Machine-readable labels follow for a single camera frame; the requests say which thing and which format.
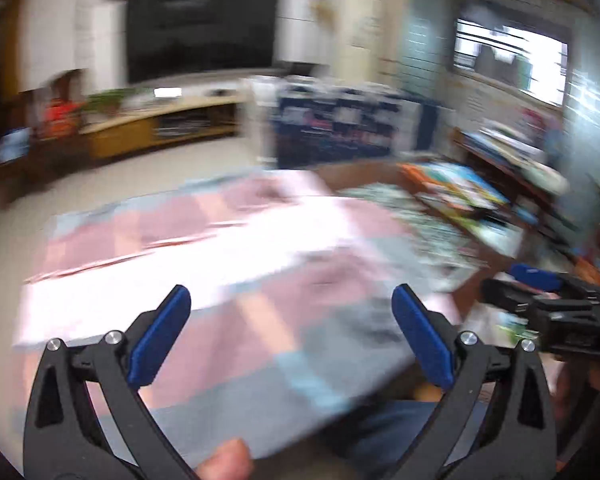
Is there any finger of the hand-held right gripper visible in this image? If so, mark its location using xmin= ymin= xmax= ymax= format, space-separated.
xmin=509 ymin=263 xmax=565 ymax=292
xmin=481 ymin=279 xmax=537 ymax=317

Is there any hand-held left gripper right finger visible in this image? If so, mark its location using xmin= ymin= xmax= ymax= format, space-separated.
xmin=390 ymin=283 xmax=558 ymax=480

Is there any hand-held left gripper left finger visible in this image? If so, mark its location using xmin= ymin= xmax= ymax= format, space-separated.
xmin=22 ymin=284 xmax=201 ymax=480

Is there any person's left hand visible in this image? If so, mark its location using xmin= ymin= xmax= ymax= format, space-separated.
xmin=197 ymin=438 xmax=254 ymax=480

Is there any green poster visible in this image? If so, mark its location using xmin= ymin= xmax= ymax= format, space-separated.
xmin=479 ymin=209 xmax=527 ymax=257

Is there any checked pink grey tablecloth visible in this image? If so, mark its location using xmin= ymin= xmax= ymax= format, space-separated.
xmin=11 ymin=169 xmax=482 ymax=467

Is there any jigsaw puzzle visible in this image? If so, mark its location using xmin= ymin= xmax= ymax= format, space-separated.
xmin=339 ymin=182 xmax=487 ymax=292

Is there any stack of colourful books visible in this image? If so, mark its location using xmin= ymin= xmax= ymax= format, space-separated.
xmin=399 ymin=159 xmax=512 ymax=217

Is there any cluttered wooden desk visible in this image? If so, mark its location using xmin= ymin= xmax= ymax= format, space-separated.
xmin=451 ymin=119 xmax=572 ymax=212

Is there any dark wooden armchair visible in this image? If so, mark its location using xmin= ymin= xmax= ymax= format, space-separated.
xmin=0 ymin=69 xmax=92 ymax=202

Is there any wooden television stand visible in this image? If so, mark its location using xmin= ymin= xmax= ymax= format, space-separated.
xmin=79 ymin=92 xmax=247 ymax=159

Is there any barred window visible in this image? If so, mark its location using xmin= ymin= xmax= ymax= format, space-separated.
xmin=451 ymin=16 xmax=569 ymax=107

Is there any navy and white playpen fence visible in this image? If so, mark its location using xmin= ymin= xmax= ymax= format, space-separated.
xmin=246 ymin=76 xmax=439 ymax=169

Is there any red gift box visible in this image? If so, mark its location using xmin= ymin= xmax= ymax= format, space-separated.
xmin=42 ymin=97 xmax=82 ymax=139

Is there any green potted plant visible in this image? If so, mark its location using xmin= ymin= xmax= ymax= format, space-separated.
xmin=84 ymin=87 xmax=137 ymax=117

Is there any blue cloth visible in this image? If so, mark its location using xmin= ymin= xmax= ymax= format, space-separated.
xmin=0 ymin=127 xmax=34 ymax=164

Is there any white standing air conditioner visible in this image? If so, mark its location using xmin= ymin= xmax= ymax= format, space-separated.
xmin=337 ymin=0 xmax=384 ymax=77

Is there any black flat television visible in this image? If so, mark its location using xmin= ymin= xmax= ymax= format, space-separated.
xmin=124 ymin=0 xmax=279 ymax=84

